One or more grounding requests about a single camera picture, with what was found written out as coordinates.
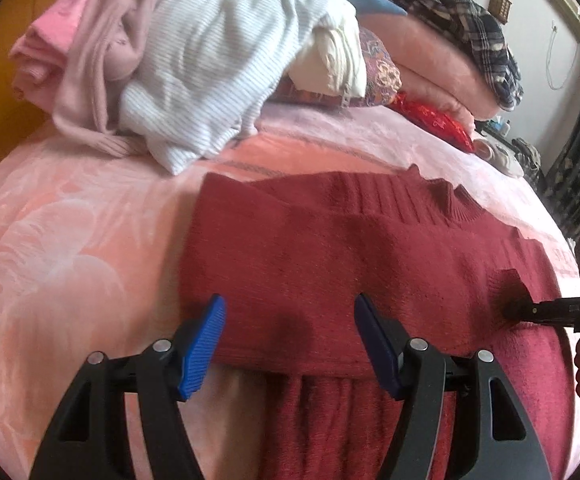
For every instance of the dark red knit sweater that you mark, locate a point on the dark red knit sweater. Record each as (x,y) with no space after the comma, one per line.
(345,245)

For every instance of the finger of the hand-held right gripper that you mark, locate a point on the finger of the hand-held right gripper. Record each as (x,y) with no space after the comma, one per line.
(544,311)

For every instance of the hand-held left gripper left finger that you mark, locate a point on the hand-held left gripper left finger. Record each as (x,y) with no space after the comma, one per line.
(204,347)

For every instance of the orange wooden headboard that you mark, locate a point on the orange wooden headboard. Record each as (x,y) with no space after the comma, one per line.
(0,110)

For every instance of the mauve pink garment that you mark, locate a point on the mauve pink garment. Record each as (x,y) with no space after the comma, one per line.
(105,35)

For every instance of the pale fabric cap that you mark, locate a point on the pale fabric cap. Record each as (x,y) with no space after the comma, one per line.
(497,157)

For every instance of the floral patterned pillow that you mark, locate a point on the floral patterned pillow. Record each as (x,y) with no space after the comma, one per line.
(382,72)

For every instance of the bright pink folded garment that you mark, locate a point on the bright pink folded garment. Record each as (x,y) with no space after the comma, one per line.
(45,40)

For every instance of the pink leaf print blanket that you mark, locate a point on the pink leaf print blanket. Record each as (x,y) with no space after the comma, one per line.
(70,240)

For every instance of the brown wall ornament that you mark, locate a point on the brown wall ornament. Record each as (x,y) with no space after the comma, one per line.
(500,6)

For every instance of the folded salmon pink blanket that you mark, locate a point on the folded salmon pink blanket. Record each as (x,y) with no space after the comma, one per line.
(429,65)

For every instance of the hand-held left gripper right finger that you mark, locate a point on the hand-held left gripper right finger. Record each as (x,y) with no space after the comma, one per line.
(375,347)

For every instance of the dark plaid shirt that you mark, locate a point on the dark plaid shirt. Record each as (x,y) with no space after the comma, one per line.
(469,15)

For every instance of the red embroidered cloth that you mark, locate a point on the red embroidered cloth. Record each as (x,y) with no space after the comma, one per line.
(434,121)

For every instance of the checkered cloth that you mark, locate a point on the checkered cloth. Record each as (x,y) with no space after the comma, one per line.
(528,160)

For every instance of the white ribbed garment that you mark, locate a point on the white ribbed garment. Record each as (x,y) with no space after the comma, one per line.
(210,60)

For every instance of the cream garment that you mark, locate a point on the cream garment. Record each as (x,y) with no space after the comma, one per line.
(330,62)

